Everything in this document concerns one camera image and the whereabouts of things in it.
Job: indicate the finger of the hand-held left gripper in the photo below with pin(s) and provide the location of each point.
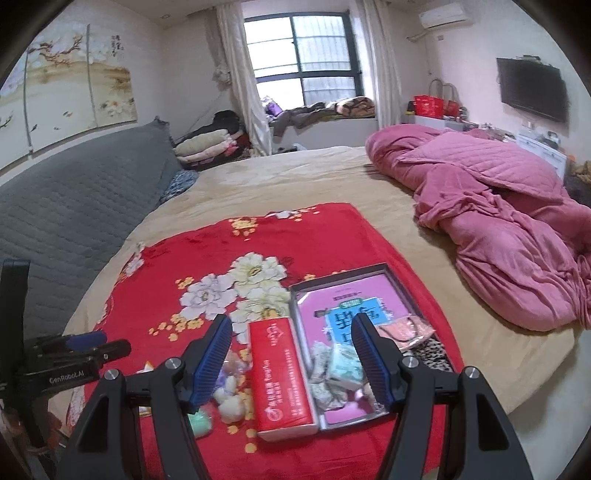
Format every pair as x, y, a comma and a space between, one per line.
85, 340
113, 350

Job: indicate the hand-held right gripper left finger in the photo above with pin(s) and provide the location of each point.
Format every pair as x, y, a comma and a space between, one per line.
210, 364

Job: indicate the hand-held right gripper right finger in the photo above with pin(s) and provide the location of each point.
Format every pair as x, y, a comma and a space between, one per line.
374, 364

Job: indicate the teal tissue pack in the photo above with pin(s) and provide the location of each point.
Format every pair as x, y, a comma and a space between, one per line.
344, 367

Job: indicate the pink face mask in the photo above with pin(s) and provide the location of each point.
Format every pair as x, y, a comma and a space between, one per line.
401, 334

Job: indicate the grey floral cloth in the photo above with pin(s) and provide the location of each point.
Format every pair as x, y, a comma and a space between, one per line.
321, 383

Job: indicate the leopard print cloth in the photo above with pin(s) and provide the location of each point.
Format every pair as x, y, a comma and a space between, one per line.
434, 355

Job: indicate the red tissue box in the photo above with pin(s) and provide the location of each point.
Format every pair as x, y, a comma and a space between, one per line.
277, 378

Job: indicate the grey shallow box pink base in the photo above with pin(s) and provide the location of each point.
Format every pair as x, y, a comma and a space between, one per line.
364, 290

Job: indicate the pastel plush toy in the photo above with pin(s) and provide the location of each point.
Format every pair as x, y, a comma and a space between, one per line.
231, 406

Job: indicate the red floral blanket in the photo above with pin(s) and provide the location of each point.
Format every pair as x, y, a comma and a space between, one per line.
194, 249

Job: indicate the grey quilted headboard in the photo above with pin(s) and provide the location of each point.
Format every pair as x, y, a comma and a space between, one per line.
69, 217

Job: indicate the blue patterned cloth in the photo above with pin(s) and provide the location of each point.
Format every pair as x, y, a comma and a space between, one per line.
180, 184

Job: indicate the pink quilt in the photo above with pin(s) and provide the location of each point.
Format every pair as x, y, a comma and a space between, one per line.
498, 221

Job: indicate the beige bed sheet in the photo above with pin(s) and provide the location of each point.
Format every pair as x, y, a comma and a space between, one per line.
300, 184

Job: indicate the pile of folded bedding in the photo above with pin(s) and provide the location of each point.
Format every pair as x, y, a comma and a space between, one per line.
205, 145

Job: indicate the white window seat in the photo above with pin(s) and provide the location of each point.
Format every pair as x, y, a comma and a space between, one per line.
332, 131

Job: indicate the black bag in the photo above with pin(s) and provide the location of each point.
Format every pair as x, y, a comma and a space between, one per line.
226, 121

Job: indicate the grey clothes pile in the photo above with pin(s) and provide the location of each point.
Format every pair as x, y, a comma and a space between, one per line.
300, 117

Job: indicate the brown patterned blanket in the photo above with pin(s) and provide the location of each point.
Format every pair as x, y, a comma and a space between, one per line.
355, 107

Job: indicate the red gift bag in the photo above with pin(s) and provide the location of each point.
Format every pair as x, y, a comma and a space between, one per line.
428, 106
452, 108

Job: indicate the white cabinet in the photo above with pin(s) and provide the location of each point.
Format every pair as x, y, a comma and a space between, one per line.
540, 154

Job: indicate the white curtain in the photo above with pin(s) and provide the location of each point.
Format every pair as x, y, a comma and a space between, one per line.
244, 92
383, 69

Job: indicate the window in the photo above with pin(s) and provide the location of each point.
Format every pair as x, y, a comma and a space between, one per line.
300, 60

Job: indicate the white air conditioner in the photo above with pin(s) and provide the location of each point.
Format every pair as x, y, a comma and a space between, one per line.
443, 16

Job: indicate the flower wall painting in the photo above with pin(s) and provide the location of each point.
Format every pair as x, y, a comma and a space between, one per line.
69, 92

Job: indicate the black wall television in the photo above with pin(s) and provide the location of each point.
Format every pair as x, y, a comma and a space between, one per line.
531, 87

